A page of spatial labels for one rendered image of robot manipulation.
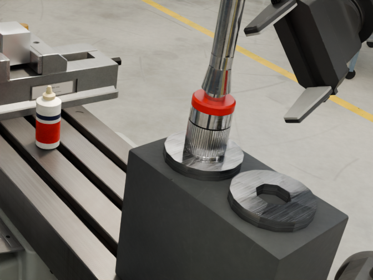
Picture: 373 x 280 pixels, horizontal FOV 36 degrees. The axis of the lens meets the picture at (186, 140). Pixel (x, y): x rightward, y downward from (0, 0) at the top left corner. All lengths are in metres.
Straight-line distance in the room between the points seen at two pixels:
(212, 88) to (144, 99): 2.68
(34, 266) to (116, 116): 2.17
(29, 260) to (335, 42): 0.55
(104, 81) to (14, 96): 0.19
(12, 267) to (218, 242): 0.44
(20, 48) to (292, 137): 2.27
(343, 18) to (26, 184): 0.52
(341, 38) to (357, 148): 2.61
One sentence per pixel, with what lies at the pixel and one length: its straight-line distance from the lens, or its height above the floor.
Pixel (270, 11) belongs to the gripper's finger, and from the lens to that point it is 0.59.
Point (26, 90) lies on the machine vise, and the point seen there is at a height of 0.95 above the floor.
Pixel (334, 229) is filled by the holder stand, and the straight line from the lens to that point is 0.60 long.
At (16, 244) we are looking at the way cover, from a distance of 0.90.
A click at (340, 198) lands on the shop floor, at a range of 2.76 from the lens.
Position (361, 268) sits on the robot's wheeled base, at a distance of 1.36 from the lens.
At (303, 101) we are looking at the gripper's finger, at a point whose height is 1.17.
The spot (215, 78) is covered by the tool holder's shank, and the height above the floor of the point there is 1.19.
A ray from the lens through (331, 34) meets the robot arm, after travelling 0.63.
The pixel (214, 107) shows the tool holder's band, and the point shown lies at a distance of 0.58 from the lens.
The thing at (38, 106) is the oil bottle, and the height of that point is 0.98.
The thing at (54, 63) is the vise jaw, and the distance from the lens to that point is 1.08.
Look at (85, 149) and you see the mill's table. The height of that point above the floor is 0.90.
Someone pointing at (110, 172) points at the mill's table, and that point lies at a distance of 0.94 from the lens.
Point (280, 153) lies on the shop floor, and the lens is 2.98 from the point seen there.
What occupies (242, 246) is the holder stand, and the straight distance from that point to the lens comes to 0.55.
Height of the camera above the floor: 1.42
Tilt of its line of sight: 29 degrees down
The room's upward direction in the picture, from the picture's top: 10 degrees clockwise
